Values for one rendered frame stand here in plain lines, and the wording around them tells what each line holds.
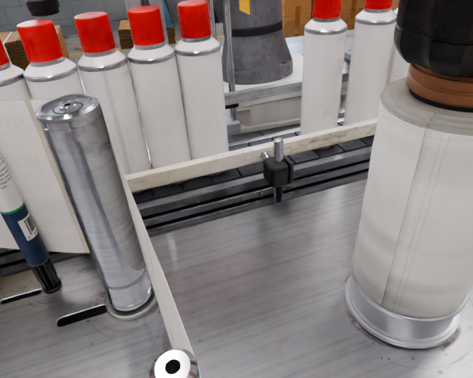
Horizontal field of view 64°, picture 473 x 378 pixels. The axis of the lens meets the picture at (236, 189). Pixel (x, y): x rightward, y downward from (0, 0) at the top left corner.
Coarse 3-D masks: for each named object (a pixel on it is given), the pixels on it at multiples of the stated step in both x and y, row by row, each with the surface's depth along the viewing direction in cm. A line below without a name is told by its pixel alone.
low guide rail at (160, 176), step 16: (336, 128) 52; (352, 128) 52; (368, 128) 53; (272, 144) 49; (288, 144) 49; (304, 144) 50; (320, 144) 51; (192, 160) 47; (208, 160) 47; (224, 160) 47; (240, 160) 48; (256, 160) 49; (128, 176) 45; (144, 176) 45; (160, 176) 46; (176, 176) 46; (192, 176) 47
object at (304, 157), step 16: (240, 144) 57; (256, 144) 57; (336, 144) 55; (352, 144) 55; (368, 144) 55; (304, 160) 52; (208, 176) 50; (224, 176) 50; (240, 176) 50; (144, 192) 48; (160, 192) 48; (176, 192) 48
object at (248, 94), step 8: (344, 72) 56; (296, 80) 54; (344, 80) 56; (248, 88) 53; (256, 88) 52; (264, 88) 52; (272, 88) 53; (280, 88) 53; (288, 88) 54; (296, 88) 54; (224, 96) 51; (232, 96) 51; (240, 96) 52; (248, 96) 52; (256, 96) 53; (264, 96) 53; (272, 96) 53; (184, 112) 50
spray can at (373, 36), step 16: (368, 0) 47; (384, 0) 47; (368, 16) 48; (384, 16) 47; (368, 32) 48; (384, 32) 48; (352, 48) 52; (368, 48) 49; (384, 48) 49; (352, 64) 52; (368, 64) 50; (384, 64) 51; (352, 80) 53; (368, 80) 52; (384, 80) 52; (352, 96) 54; (368, 96) 53; (352, 112) 55; (368, 112) 54
